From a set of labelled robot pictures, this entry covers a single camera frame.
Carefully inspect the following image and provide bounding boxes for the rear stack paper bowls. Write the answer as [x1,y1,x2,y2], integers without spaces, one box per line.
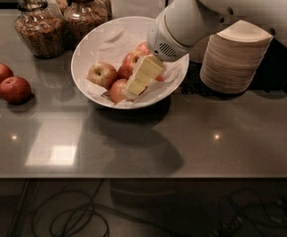
[189,37,209,63]

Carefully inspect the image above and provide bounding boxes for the front stack paper bowls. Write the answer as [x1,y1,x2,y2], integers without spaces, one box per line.
[200,21,272,95]

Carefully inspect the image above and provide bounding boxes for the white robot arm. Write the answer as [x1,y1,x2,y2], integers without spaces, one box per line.
[147,0,287,92]

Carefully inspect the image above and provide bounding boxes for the white paper liner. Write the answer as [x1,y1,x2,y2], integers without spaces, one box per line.
[81,25,184,110]

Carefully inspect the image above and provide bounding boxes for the stack paper bowls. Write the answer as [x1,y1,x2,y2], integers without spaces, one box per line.
[200,21,272,95]
[189,37,209,63]

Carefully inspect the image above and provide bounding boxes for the glass jar with granola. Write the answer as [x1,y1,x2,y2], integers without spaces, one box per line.
[15,0,66,58]

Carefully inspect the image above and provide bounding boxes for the white ceramic bowl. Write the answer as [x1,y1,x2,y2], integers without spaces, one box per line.
[70,16,190,111]

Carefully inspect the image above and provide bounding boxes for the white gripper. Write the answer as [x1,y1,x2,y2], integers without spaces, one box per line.
[123,9,191,101]

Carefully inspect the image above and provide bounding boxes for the yellow red apple front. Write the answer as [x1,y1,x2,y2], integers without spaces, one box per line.
[109,79,127,104]

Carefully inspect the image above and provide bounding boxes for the yellow red apple left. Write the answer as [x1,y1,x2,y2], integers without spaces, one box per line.
[87,62,117,90]

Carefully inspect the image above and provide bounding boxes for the white napkin dispenser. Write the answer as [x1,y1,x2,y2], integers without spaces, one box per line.
[108,0,168,22]

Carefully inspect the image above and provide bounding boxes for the black cable on floor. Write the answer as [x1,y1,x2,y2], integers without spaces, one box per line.
[29,179,157,237]

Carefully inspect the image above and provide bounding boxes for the red yellow apple back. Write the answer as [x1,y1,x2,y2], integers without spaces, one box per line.
[135,41,151,55]

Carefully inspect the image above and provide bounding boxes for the red apple table front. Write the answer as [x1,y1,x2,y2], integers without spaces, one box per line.
[0,76,33,104]

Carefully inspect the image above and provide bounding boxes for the black table mat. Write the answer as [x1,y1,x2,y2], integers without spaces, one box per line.
[180,39,287,98]

